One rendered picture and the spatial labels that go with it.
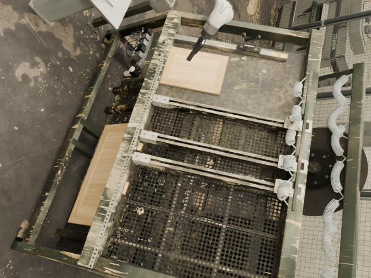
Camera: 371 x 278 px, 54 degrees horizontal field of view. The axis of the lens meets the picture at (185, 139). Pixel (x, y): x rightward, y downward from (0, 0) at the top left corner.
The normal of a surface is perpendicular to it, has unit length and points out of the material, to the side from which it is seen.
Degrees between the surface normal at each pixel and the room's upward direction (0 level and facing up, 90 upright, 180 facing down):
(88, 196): 90
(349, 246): 90
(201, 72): 60
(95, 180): 90
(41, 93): 0
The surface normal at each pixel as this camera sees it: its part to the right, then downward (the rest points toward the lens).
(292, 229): -0.03, -0.44
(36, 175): 0.82, -0.04
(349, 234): -0.51, -0.48
